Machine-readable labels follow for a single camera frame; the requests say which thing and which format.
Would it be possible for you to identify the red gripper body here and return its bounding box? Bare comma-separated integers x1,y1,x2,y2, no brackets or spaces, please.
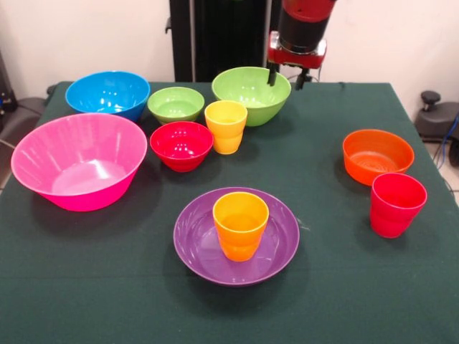
267,30,328,70

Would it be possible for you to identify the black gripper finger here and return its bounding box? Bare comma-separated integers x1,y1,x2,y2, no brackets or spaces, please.
294,67,311,90
267,62,280,87

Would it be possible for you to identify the large green plastic bowl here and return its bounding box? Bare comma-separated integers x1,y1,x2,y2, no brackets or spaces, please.
211,66,293,128

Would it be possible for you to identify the purple plastic bowl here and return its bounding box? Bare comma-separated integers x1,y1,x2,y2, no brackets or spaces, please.
172,186,301,288

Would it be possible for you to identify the orange plastic cup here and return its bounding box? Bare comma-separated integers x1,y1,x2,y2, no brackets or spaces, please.
212,191,270,262

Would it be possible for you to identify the yellow plastic cup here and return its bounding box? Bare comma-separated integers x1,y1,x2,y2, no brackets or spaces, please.
204,100,249,156

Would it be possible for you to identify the small green plastic bowl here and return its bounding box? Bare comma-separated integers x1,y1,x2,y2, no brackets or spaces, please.
146,86,206,125

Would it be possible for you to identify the orange plastic bowl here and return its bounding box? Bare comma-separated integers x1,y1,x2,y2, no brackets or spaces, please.
342,128,415,187

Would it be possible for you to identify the small red plastic bowl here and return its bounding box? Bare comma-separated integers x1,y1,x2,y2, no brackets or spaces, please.
149,120,214,173

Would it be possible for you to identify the red plastic cup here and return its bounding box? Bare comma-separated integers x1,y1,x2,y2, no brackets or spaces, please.
369,172,428,239

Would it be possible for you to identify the blue plastic bowl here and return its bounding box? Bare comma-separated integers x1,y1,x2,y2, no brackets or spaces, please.
65,70,151,123

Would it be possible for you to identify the large pink plastic bowl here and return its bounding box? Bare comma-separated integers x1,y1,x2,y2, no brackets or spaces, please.
10,113,148,212

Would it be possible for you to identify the dark green table cloth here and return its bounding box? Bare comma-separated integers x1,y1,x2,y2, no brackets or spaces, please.
0,81,459,344

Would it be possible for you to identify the black pedestal leg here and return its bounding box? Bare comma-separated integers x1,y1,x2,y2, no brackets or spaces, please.
0,96,46,144
415,90,459,144

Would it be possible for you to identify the blue cable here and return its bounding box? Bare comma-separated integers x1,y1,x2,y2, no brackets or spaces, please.
432,113,459,171

